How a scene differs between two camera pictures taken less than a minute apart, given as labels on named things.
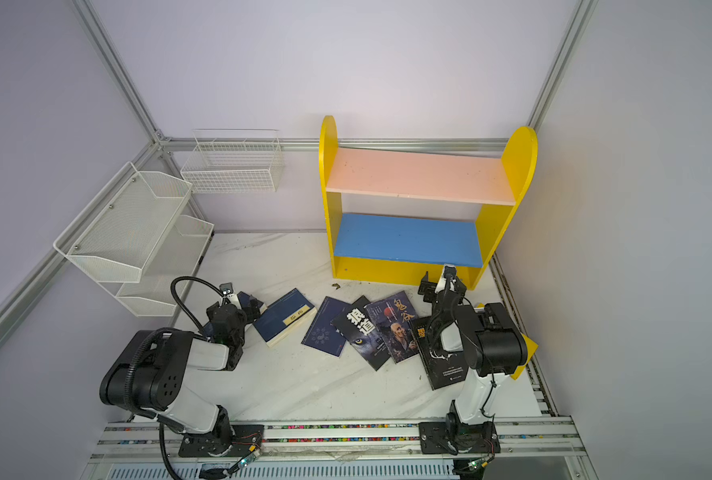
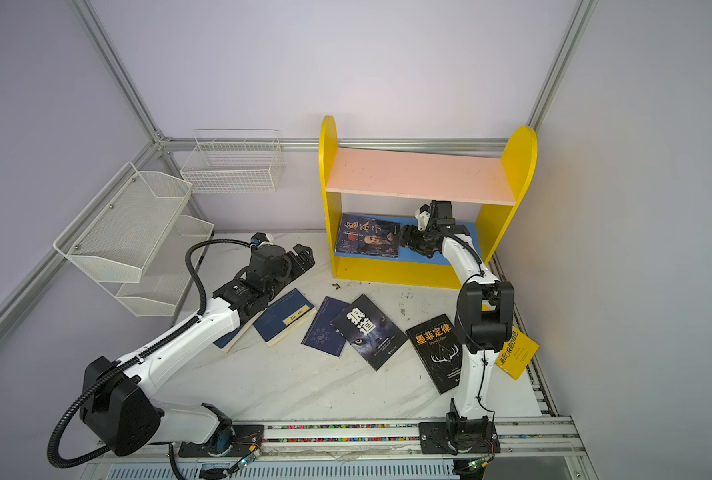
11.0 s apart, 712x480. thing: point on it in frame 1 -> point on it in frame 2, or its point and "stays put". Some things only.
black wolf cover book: x=358 y=328 stays put
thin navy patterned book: x=321 y=335 stays put
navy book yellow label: x=284 y=316 stays put
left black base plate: x=247 y=440 stays put
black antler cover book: x=443 y=369 stays put
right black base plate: x=458 y=438 stays put
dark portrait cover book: x=393 y=317 -> x=367 y=236
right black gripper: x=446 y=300 -> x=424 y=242
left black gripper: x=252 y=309 -> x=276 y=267
